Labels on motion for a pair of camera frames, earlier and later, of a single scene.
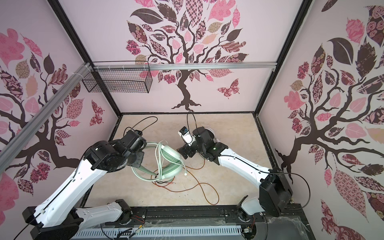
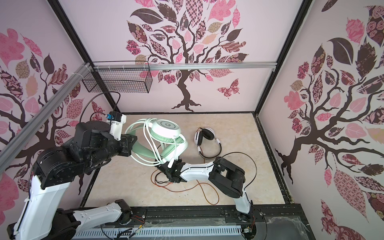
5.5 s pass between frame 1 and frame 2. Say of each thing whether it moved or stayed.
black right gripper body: moved
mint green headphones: moved
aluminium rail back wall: stayed
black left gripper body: moved
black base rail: stayed
